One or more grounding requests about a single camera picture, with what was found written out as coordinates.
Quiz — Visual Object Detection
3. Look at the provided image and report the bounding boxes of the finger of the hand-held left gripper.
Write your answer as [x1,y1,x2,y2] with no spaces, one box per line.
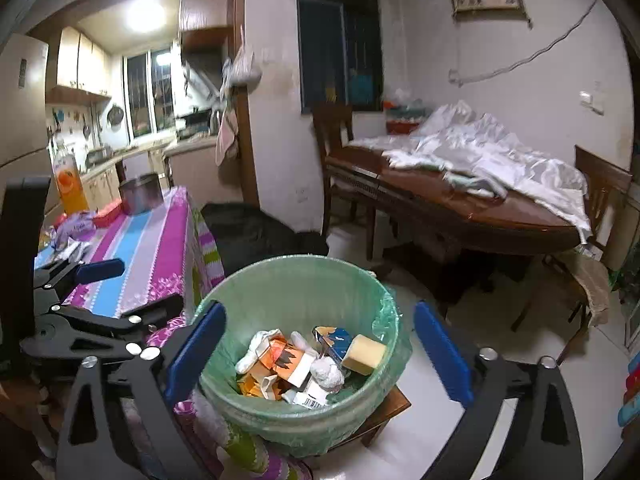
[35,259,126,306]
[65,294,185,346]

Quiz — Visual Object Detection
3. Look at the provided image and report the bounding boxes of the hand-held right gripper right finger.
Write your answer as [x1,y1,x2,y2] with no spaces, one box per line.
[414,300,586,480]

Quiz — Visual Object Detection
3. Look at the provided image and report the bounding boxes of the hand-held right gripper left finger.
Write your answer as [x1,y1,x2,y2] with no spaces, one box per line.
[55,300,228,480]

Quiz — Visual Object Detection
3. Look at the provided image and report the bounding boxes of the yellow sponge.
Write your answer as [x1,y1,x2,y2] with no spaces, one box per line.
[341,335,388,376]

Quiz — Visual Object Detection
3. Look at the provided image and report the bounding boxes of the blue carton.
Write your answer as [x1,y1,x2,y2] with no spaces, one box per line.
[314,326,353,366]

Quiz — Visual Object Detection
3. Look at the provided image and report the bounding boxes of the long white box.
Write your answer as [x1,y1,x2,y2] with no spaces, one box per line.
[292,390,328,408]

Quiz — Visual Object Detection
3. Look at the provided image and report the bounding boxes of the green lined trash bin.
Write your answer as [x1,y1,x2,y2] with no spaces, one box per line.
[192,255,413,458]

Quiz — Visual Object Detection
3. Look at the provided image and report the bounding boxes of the purple tissue packet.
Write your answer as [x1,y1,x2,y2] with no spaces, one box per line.
[52,211,96,248]

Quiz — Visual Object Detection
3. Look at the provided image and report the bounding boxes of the red box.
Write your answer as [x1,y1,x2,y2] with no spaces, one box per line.
[92,199,123,228]

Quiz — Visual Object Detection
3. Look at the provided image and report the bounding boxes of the orange juice bottle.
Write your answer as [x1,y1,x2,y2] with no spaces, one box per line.
[52,147,91,216]

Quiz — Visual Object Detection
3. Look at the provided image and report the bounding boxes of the wooden stool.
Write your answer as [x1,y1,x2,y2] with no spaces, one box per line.
[350,385,413,448]

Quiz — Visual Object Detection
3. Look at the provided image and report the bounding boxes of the steel pot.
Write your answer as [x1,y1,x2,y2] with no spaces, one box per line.
[119,172,163,216]

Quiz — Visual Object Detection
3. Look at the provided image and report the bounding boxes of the grey refrigerator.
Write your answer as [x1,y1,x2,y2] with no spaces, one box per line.
[0,34,51,221]

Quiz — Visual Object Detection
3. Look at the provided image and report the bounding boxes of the black bag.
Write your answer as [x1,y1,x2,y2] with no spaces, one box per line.
[200,202,328,278]

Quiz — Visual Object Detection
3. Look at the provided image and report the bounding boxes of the wooden dining table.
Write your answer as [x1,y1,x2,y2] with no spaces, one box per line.
[325,152,596,306]

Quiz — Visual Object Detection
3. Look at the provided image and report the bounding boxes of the kitchen window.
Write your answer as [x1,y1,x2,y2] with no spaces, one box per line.
[122,50,173,138]

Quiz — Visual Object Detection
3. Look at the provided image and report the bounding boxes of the pink towel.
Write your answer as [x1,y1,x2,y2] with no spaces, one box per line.
[216,107,240,166]

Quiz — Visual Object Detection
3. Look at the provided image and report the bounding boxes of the white cloth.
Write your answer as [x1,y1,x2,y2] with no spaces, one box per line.
[350,100,593,246]

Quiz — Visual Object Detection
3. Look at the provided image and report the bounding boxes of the steel range hood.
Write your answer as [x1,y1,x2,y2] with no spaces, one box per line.
[182,62,223,106]

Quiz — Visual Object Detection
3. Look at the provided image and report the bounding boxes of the wooden chair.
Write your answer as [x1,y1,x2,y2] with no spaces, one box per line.
[312,102,361,241]
[512,145,633,361]

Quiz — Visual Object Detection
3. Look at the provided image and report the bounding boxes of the red basket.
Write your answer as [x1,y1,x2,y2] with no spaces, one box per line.
[385,90,431,136]

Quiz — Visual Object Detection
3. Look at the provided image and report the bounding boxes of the hanging plastic bag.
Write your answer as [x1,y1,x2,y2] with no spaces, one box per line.
[230,42,263,86]

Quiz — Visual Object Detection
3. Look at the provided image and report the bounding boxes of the ceiling light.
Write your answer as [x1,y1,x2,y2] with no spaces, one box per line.
[125,0,168,33]

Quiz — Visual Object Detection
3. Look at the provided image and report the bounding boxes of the dark window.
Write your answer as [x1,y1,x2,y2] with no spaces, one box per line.
[296,0,386,113]

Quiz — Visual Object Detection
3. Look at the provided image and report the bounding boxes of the kitchen wall cabinets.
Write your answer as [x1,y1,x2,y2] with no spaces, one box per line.
[55,27,113,101]

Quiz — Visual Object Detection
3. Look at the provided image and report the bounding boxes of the white wall cable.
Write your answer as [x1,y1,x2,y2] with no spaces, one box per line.
[447,0,598,86]

